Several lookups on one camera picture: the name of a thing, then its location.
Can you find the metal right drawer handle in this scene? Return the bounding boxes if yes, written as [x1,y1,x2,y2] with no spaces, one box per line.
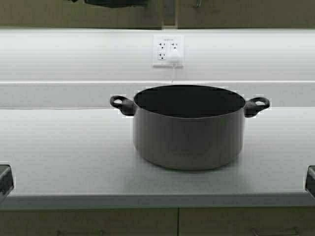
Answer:
[251,227,300,236]

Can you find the wooden lower left drawer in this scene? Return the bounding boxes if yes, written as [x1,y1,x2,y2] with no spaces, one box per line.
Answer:
[0,209,178,236]

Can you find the metal left drawer handle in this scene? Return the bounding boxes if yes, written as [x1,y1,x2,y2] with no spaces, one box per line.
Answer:
[56,230,105,236]

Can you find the white wall outlet plate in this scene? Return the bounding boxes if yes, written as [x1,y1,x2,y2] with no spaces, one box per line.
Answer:
[152,34,185,68]

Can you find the dark base block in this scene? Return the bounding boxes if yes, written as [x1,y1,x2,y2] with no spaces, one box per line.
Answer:
[305,165,315,198]
[0,164,14,203]

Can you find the dark left base block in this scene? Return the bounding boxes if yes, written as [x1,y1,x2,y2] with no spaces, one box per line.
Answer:
[0,164,14,203]

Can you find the white plug adapter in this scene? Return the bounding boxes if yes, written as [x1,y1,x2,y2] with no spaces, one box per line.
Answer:
[168,52,181,67]

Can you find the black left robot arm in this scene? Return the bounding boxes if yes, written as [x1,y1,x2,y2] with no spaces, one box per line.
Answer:
[85,0,148,8]

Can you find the wooden drawer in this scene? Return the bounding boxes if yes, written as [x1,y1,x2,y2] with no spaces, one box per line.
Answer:
[178,207,315,236]
[0,209,178,236]

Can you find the dark right base block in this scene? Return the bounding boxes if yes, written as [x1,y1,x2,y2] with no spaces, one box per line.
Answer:
[305,165,315,198]

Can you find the grey pot with black handles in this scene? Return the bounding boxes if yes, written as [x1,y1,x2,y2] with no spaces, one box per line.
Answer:
[110,85,271,171]

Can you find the metal drawer handle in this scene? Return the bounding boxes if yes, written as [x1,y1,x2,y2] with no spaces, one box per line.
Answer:
[251,227,300,236]
[56,230,105,236]

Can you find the wooden lower right drawer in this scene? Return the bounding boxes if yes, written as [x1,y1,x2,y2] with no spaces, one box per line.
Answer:
[178,207,315,236]

